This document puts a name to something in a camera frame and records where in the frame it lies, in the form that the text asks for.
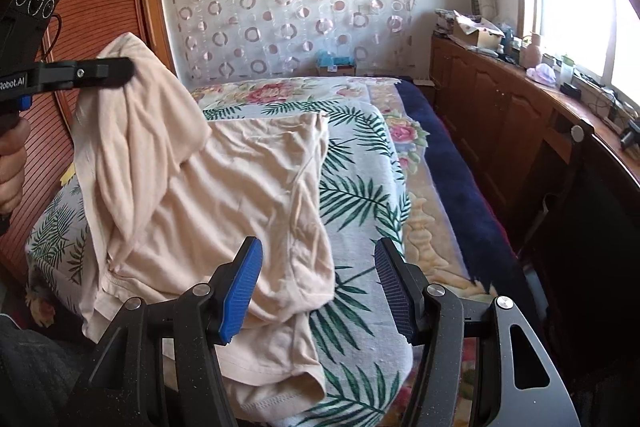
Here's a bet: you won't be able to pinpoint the floral bedspread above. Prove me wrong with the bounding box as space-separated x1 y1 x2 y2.
187 77 501 308

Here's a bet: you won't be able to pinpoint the pink vase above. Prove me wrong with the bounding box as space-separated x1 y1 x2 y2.
522 33 543 68

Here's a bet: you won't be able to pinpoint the small flat box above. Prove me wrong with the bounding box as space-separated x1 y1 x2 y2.
317 59 357 78

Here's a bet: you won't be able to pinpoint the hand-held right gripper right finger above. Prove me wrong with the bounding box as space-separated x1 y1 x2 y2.
374 238 583 427

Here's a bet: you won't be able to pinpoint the leaf-print blanket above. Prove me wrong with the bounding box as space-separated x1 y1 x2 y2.
25 99 416 427

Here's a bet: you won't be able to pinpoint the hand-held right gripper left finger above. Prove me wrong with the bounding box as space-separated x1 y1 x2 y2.
60 237 264 427

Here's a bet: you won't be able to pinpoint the navy blue blanket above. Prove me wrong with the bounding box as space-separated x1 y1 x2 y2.
397 79 546 343

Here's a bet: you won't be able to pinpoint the person's dark trousers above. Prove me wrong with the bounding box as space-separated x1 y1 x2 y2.
0 312 101 427

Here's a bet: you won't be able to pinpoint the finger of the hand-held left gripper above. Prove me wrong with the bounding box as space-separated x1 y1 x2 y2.
32 56 136 94

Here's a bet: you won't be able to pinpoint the person's left hand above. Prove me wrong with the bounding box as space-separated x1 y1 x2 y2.
0 119 26 215

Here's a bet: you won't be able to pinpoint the purple plastic bag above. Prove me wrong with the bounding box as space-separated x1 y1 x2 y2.
526 63 558 88

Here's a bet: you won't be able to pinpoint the open cardboard box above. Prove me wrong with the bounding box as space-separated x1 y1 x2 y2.
452 14 506 52

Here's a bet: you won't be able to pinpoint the beige t-shirt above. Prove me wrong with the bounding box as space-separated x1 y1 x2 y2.
70 32 336 423

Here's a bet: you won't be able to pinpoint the black cable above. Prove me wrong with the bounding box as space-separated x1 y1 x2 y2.
42 14 63 60

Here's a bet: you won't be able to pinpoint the long wooden cabinet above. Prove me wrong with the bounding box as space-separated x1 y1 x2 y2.
430 34 640 258

